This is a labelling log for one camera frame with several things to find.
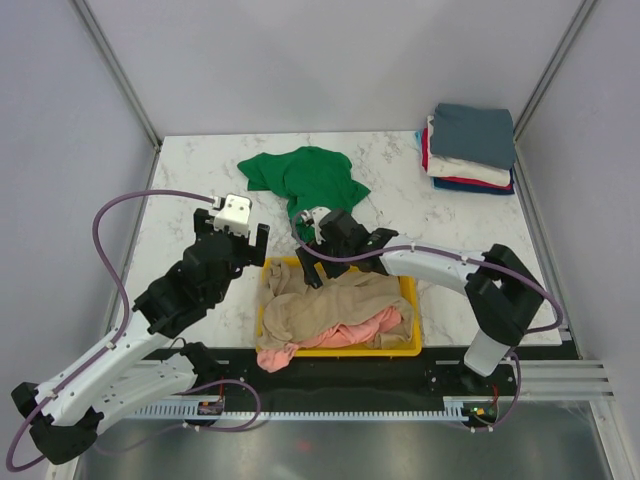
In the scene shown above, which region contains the yellow plastic bin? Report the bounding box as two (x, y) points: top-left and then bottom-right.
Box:
(256, 257), (422, 358)

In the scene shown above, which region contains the beige t shirt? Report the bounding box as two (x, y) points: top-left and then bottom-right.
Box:
(257, 258), (415, 350)

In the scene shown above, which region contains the green t shirt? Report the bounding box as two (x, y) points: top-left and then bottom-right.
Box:
(238, 146), (370, 218)

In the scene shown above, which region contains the pink t shirt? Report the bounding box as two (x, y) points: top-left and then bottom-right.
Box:
(257, 307), (411, 373)

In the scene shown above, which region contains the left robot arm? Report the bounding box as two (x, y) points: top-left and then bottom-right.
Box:
(11, 209), (270, 465)

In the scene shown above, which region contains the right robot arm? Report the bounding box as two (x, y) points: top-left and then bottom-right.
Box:
(291, 207), (544, 394)

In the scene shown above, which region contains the folded navy t shirt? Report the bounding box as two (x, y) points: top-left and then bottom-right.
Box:
(432, 171), (515, 196)

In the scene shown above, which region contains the folded cream t shirt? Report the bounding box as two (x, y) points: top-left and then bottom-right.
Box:
(426, 115), (512, 187)

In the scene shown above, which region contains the folded light blue t shirt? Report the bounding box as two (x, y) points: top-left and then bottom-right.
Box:
(414, 130), (424, 151)

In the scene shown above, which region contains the folded red t shirt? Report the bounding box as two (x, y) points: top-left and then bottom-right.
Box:
(421, 127), (515, 192)

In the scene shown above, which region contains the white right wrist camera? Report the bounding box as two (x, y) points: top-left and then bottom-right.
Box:
(300, 207), (331, 244)

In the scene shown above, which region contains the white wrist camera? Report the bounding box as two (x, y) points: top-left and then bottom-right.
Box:
(213, 194), (252, 238)
(300, 207), (331, 244)

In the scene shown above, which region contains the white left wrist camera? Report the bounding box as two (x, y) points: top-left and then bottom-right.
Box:
(213, 194), (252, 238)

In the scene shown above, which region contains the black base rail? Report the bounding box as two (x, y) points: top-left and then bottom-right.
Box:
(139, 344), (519, 414)

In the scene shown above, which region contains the white slotted cable duct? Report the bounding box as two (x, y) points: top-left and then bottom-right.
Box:
(128, 397), (499, 422)

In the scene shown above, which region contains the aluminium extrusion rail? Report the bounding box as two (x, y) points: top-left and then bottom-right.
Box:
(520, 360), (614, 401)

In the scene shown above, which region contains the left aluminium frame post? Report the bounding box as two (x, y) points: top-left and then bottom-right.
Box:
(69, 0), (162, 152)

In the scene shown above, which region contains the aluminium frame post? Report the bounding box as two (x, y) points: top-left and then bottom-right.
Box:
(513, 0), (601, 144)
(69, 0), (162, 152)

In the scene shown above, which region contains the right aluminium frame post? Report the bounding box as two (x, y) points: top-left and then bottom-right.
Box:
(513, 0), (601, 144)

